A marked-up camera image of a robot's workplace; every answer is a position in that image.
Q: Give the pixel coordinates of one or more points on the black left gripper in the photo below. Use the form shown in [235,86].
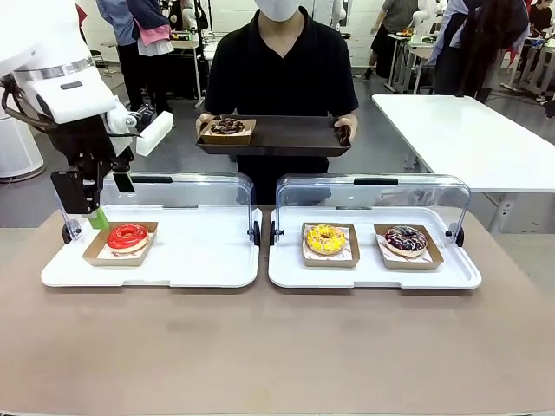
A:
[86,147]

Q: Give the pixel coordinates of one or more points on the chocolate glazed donut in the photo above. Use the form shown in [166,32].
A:
[225,139]
[227,126]

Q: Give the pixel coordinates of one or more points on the dark brown serving tray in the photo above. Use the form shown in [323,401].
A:
[295,134]

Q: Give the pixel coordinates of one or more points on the dark purple sprinkled donut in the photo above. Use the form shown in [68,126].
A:
[405,242]

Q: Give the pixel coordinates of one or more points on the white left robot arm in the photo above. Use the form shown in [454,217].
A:
[47,56]

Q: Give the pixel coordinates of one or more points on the person's left forearm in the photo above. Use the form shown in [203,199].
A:
[350,111]

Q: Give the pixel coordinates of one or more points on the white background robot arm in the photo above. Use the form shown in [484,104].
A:
[418,26]

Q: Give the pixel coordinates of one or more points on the red glazed donut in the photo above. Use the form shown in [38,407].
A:
[119,238]
[93,255]

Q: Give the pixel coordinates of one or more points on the person in light blue shirt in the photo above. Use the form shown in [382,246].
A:
[126,52]

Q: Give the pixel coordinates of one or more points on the person in pink top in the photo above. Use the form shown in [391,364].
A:
[154,43]

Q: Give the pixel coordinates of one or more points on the person in red blue jacket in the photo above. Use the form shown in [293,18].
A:
[82,13]

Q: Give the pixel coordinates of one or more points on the person in black shirt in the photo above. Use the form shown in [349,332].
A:
[282,73]

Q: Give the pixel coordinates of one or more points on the yellow sprinkled donut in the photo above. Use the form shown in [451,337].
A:
[325,239]
[353,236]

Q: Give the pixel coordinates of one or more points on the person in grey shirt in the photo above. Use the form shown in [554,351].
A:
[390,34]

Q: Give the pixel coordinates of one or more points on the person in dark long coat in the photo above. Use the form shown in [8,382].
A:
[477,47]

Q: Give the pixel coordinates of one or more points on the person's right hand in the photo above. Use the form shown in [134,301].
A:
[204,123]

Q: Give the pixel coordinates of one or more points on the person's left hand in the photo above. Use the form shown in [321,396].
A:
[350,125]

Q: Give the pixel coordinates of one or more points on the white printed paper liner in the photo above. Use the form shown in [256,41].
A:
[427,258]
[342,255]
[104,255]

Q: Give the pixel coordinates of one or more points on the white air purifier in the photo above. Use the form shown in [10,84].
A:
[17,151]

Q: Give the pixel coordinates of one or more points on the clear plastic display cover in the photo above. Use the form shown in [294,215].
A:
[329,190]
[195,190]

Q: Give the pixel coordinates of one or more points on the white display tray base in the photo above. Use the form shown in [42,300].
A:
[195,260]
[368,277]

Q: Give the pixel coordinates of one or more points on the grey background work table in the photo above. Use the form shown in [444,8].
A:
[191,56]

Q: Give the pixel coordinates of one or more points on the white face mask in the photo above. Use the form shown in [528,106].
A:
[277,9]

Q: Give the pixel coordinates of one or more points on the white rectangular table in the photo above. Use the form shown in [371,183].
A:
[455,134]

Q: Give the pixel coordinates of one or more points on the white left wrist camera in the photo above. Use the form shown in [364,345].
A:
[152,134]

